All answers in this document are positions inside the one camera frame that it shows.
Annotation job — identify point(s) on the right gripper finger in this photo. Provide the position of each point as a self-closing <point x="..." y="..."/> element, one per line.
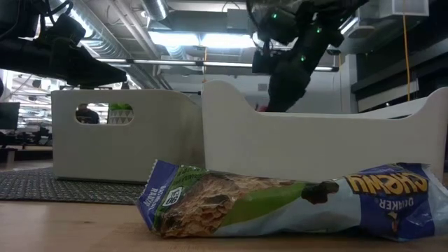
<point x="291" y="98"/>
<point x="276" y="101"/>

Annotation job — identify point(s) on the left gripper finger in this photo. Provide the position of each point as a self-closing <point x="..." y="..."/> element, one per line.
<point x="101" y="73"/>
<point x="91" y="85"/>

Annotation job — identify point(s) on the white bin with curved rim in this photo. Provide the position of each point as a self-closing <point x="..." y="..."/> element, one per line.
<point x="315" y="147"/>

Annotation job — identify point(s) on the blue green granola bar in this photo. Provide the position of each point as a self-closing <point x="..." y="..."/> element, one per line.
<point x="280" y="210"/>

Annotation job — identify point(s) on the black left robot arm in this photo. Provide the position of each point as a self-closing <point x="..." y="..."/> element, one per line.
<point x="21" y="56"/>

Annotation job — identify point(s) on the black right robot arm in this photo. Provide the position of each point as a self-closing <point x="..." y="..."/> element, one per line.
<point x="315" y="21"/>

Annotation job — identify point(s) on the person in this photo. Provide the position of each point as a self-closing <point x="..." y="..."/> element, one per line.
<point x="87" y="117"/>

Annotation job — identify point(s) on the potted green succulent plant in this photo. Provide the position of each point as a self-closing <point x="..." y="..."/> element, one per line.
<point x="120" y="113"/>

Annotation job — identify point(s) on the long linear ceiling lamp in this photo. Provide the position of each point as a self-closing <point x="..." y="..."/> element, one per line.
<point x="231" y="64"/>

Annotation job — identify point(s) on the black monitor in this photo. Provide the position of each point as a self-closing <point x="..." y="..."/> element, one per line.
<point x="8" y="115"/>

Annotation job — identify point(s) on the distant wooden desk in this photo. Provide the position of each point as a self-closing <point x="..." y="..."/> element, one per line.
<point x="31" y="154"/>

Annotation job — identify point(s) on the dark woven placemat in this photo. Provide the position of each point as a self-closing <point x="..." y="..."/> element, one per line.
<point x="70" y="190"/>

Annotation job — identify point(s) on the grey square wall plate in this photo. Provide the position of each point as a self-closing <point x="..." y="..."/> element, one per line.
<point x="262" y="87"/>

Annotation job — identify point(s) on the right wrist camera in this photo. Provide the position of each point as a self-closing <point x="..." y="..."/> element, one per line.
<point x="262" y="63"/>

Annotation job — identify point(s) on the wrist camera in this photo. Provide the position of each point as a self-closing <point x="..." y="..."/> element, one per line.
<point x="66" y="29"/>
<point x="262" y="63"/>

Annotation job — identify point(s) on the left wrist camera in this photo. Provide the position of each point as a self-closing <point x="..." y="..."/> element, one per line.
<point x="66" y="29"/>

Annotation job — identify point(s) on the silver round air duct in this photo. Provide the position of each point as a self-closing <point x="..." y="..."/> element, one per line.
<point x="155" y="8"/>

